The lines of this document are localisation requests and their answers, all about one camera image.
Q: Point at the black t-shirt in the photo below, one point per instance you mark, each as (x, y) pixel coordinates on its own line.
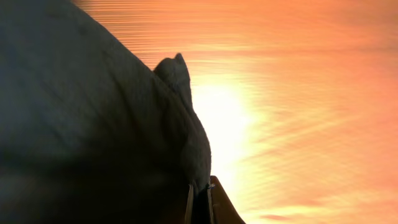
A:
(90, 134)

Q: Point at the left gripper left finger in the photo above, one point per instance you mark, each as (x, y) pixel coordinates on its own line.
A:
(189, 207)

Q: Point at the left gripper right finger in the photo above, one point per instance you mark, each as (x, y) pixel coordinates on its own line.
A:
(221, 209)

